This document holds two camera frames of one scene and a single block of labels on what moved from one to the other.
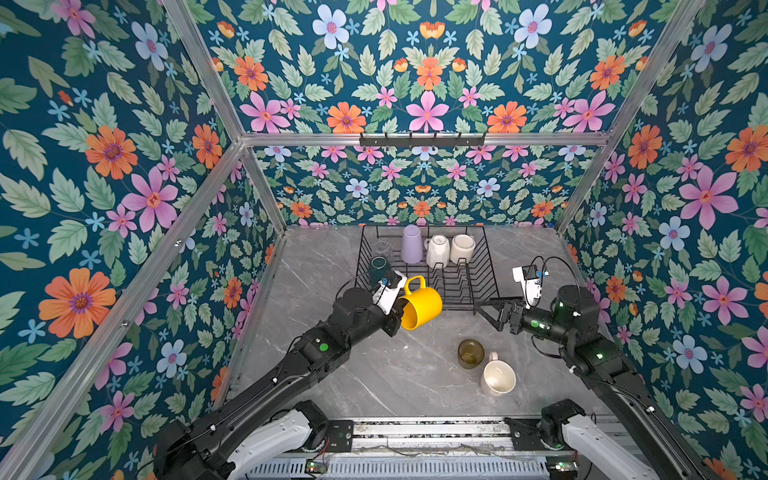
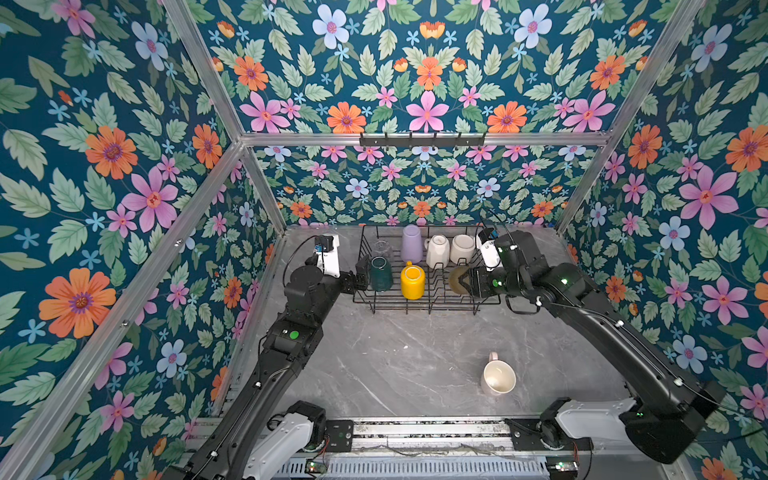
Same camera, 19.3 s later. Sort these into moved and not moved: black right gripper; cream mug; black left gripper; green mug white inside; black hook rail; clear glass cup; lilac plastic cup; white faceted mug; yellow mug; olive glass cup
Moved: olive glass cup; black right gripper; black left gripper; yellow mug
Not moved: clear glass cup; lilac plastic cup; black hook rail; cream mug; white faceted mug; green mug white inside
